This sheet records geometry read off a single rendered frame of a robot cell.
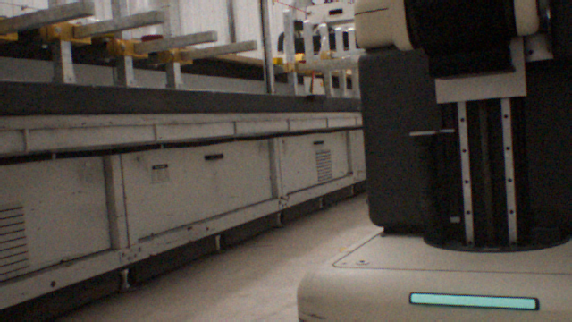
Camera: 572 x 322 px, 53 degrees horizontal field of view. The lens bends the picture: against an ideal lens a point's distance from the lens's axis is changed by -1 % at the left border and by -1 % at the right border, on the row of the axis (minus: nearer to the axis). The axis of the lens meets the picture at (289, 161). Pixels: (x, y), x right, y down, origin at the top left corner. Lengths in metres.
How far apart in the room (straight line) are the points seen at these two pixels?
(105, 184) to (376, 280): 1.33
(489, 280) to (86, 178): 1.45
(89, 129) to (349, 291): 1.01
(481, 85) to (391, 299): 0.43
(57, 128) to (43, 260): 0.46
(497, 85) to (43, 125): 1.11
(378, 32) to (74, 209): 1.18
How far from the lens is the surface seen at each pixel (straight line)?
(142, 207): 2.26
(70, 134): 1.69
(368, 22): 1.28
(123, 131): 1.85
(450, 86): 1.13
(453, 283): 0.95
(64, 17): 1.37
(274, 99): 2.65
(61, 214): 1.97
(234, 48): 1.97
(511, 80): 1.12
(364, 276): 0.99
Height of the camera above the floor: 0.53
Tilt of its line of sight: 3 degrees down
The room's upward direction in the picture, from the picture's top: 5 degrees counter-clockwise
